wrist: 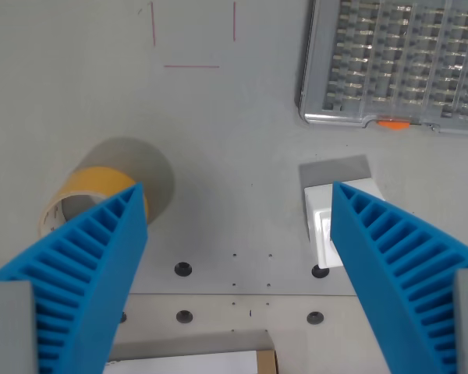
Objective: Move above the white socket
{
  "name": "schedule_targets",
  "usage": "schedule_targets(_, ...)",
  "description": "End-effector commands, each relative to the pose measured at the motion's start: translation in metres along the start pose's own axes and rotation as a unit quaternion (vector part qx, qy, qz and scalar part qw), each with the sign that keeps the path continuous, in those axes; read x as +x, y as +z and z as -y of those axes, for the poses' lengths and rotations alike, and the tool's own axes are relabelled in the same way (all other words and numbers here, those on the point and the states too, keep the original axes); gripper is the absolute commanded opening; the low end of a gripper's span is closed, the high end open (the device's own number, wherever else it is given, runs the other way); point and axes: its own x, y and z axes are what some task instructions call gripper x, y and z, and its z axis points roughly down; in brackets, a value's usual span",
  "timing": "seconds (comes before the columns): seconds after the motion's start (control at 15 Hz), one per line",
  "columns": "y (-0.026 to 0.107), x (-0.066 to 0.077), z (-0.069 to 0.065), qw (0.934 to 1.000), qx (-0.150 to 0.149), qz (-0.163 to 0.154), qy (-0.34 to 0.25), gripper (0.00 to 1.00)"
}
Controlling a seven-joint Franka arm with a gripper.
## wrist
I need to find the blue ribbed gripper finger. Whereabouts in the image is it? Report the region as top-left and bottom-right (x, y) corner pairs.
(330, 181), (468, 374)
(0, 182), (149, 374)

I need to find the white socket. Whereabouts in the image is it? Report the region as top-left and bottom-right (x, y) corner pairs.
(303, 177), (385, 270)

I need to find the yellow tape roll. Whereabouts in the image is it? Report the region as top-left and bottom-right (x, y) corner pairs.
(37, 166), (150, 239)

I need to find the cardboard box with white sheet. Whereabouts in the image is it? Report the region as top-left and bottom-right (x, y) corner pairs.
(103, 348), (278, 374)

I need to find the clear plastic organizer box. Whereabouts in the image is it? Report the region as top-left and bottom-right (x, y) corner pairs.
(295, 0), (468, 136)

